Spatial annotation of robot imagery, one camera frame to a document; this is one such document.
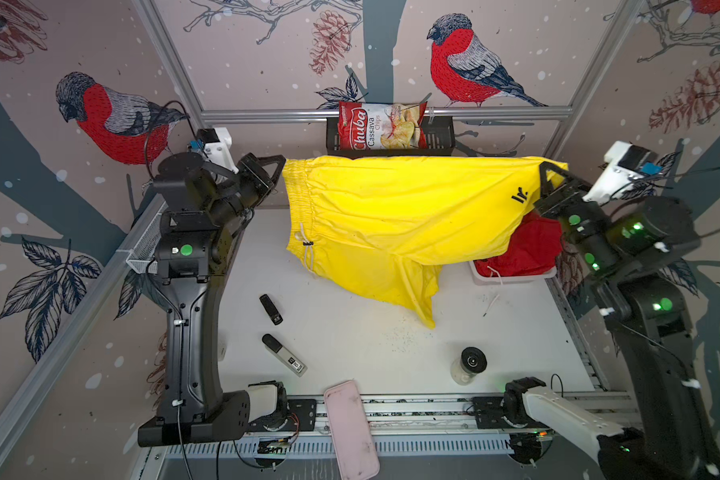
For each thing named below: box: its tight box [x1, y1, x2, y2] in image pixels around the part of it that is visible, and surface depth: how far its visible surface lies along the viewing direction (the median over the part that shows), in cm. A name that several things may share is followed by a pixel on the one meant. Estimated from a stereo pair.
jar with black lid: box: [450, 346, 488, 386], surface depth 74 cm
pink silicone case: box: [324, 380, 381, 480], surface depth 71 cm
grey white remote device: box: [262, 334, 308, 377], surface depth 82 cm
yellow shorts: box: [282, 156, 569, 330], surface depth 60 cm
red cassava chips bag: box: [338, 101, 428, 150], surface depth 90 cm
